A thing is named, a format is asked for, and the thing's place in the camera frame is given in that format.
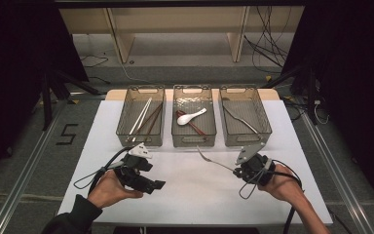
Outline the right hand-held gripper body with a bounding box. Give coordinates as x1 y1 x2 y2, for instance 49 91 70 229
235 141 276 187

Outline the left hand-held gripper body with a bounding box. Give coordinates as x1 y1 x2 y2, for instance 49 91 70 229
114 142 154 195

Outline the silver fork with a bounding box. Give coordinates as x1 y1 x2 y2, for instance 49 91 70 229
196 145 238 173

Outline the brown wooden chopstick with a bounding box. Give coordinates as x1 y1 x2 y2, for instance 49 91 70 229
143 108 164 143
132 102 164 141

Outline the silver table knife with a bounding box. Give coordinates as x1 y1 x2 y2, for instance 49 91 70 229
222 104 262 137

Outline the transparent grey plastic basket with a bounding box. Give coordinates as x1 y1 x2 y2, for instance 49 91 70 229
218 85 273 148
116 85 167 147
170 84 217 148

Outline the red-brown spoon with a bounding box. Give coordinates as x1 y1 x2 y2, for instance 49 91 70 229
174 110 206 137

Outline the white ceramic spoon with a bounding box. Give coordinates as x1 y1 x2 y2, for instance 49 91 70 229
176 107 208 127

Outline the person's left hand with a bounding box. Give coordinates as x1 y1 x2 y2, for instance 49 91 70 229
87 170 143 210

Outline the person's right hand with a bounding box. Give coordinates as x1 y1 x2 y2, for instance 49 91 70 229
257 163 305 205

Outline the white table cover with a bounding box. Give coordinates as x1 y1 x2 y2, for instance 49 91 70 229
57 98 334 227

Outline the black metal stand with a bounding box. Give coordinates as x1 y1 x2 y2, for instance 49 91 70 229
262 62 319 126
40 69 102 131

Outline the dark curtain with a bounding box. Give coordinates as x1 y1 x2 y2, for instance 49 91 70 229
280 0 374 209
0 0 90 183

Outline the light wooden desk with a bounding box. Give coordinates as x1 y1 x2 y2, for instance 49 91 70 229
57 6 306 64

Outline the left hand-held gripper cable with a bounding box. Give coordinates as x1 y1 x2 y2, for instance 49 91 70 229
73 146 134 196

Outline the hand-held gripper cable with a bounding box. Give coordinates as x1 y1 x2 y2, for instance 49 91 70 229
238 158 306 234
73 146 134 196

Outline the right hand-held gripper cable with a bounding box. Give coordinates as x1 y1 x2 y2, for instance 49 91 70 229
238 158 306 234

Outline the long metal floor rail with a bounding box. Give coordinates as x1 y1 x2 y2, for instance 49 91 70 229
0 100 69 234
300 111 374 234

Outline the white plug with cable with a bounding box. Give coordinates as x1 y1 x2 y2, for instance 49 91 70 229
314 99 329 125

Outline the short metal floor rail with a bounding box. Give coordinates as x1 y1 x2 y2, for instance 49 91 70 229
68 92 107 100

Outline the white floor cable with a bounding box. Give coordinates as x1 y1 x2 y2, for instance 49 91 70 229
103 48 151 84

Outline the thin black floor cable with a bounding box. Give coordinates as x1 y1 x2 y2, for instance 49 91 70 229
79 54 110 68
87 75 111 86

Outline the bundle of black cables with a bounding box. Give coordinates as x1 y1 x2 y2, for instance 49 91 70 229
243 5 295 75

